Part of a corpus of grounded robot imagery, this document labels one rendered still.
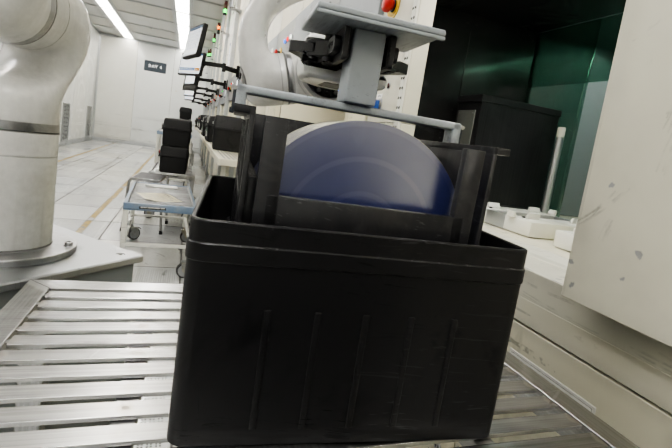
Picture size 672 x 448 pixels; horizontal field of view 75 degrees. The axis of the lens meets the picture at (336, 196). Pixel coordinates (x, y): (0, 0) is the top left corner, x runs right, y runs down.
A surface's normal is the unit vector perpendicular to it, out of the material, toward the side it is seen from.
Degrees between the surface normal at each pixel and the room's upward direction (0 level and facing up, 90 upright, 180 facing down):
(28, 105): 83
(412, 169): 91
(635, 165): 90
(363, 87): 90
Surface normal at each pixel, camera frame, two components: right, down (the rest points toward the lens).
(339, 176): 0.22, 0.18
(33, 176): 0.89, 0.18
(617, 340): -0.94, -0.10
